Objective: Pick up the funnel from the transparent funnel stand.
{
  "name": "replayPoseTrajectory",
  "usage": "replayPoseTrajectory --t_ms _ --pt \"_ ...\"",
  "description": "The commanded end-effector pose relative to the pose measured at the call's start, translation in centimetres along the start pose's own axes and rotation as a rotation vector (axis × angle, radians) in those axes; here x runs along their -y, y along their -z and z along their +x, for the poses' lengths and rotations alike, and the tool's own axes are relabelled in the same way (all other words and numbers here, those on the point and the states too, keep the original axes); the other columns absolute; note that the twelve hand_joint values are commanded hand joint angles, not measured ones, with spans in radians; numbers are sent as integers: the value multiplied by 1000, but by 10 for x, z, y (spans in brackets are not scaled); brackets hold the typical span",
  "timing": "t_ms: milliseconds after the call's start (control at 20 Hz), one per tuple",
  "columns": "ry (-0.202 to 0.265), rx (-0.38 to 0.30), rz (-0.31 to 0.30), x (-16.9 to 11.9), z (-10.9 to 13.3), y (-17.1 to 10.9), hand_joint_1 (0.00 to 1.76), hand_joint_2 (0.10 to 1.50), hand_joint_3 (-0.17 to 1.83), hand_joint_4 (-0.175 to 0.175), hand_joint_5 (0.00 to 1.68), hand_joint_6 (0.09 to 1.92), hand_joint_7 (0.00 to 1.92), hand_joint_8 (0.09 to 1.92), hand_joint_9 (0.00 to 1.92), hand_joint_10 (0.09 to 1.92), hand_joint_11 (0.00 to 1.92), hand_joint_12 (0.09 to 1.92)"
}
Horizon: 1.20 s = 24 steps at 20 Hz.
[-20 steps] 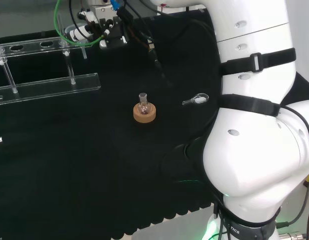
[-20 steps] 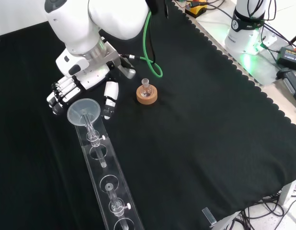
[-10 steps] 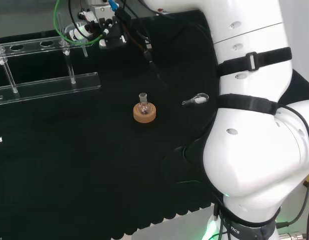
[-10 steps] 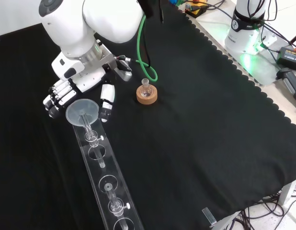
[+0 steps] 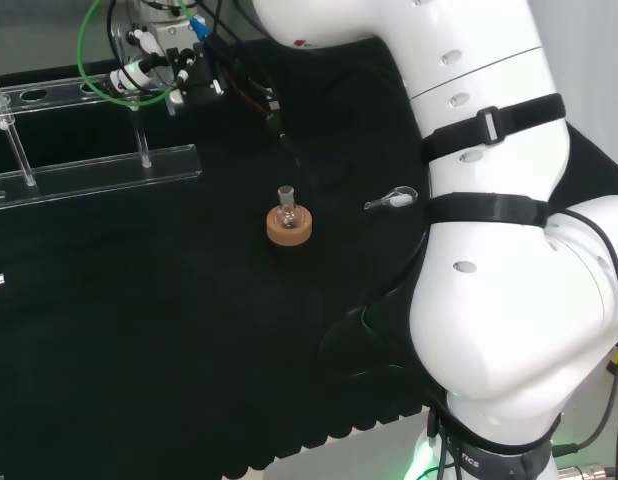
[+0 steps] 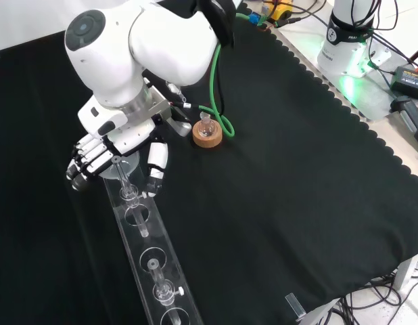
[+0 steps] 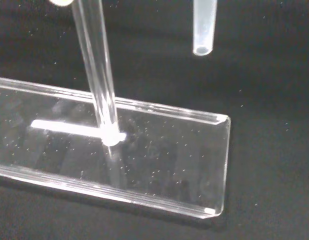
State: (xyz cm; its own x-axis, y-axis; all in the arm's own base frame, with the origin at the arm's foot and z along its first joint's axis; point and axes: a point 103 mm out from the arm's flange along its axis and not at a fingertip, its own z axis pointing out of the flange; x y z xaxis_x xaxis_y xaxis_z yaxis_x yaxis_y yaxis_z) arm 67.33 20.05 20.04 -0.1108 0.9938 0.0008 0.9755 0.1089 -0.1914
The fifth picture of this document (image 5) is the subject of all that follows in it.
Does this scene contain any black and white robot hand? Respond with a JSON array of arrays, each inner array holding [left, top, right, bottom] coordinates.
[[108, 38, 286, 140]]

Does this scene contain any clear acrylic funnel stand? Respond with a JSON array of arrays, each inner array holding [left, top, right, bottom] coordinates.
[[0, 24, 203, 211]]

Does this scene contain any clear round-bottom flask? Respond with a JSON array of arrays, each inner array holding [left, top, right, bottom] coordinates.
[[277, 185, 301, 231]]

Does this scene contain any black bench cloth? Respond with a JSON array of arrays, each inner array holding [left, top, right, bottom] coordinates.
[[0, 37, 618, 480]]

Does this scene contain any green cable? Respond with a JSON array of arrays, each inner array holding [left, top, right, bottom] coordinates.
[[77, 0, 201, 107]]

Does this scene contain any cork ring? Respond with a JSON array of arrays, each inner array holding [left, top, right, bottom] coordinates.
[[266, 204, 314, 248]]

